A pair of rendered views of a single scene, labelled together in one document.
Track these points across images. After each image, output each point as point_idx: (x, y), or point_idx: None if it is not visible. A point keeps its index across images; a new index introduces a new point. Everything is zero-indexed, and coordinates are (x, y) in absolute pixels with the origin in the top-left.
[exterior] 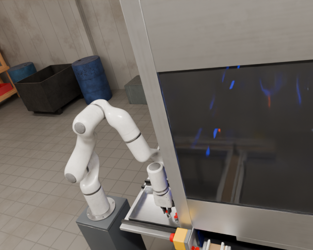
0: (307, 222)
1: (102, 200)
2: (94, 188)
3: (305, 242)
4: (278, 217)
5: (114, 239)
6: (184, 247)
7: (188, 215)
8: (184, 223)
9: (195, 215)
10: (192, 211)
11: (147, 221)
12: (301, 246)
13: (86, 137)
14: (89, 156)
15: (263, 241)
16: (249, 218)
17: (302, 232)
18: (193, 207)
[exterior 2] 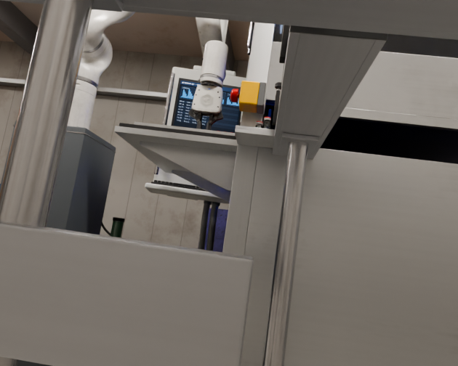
0: (422, 67)
1: (89, 105)
2: (91, 73)
3: (419, 102)
4: (390, 61)
5: (81, 163)
6: (256, 94)
7: (266, 71)
8: None
9: (276, 71)
10: (273, 64)
11: (170, 125)
12: (414, 112)
13: None
14: (122, 14)
15: (365, 111)
16: None
17: (416, 84)
18: (278, 55)
